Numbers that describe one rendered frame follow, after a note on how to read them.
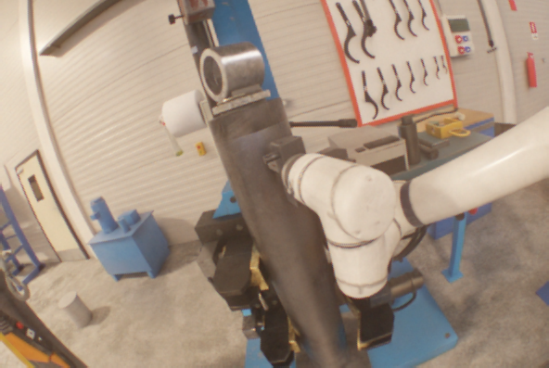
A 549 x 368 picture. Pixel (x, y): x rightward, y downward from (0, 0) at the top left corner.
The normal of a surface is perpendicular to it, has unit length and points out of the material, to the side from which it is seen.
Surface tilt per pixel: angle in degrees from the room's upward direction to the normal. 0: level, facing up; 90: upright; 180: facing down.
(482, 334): 0
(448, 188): 66
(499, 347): 0
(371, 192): 88
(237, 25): 90
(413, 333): 0
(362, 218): 86
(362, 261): 90
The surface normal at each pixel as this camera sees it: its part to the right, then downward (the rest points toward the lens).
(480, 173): -0.87, -0.01
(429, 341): -0.29, -0.92
